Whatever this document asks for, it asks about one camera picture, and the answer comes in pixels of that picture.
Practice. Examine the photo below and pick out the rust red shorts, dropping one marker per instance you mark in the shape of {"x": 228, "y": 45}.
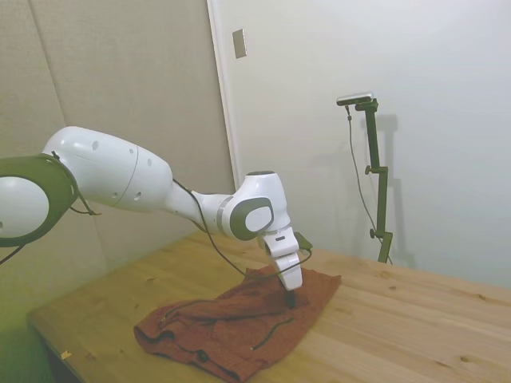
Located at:
{"x": 239, "y": 333}

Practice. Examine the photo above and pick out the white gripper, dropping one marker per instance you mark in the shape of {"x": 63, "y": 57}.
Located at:
{"x": 288, "y": 271}

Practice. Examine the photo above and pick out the grey wall plate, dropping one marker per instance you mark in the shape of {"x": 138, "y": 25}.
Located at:
{"x": 239, "y": 44}

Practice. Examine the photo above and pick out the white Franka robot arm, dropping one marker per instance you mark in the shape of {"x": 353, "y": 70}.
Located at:
{"x": 120, "y": 171}

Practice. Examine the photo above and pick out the small yellow tape scrap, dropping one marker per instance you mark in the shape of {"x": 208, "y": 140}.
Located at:
{"x": 65, "y": 354}

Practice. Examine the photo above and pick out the dark camera stand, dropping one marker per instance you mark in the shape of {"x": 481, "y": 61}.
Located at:
{"x": 378, "y": 171}

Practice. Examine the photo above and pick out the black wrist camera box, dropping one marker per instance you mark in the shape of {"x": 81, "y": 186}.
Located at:
{"x": 304, "y": 243}

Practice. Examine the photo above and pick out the white vertical wall trim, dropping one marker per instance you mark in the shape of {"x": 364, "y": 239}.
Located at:
{"x": 220, "y": 80}

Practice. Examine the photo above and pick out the silver camera on stand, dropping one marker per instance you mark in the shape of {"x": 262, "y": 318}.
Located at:
{"x": 355, "y": 98}

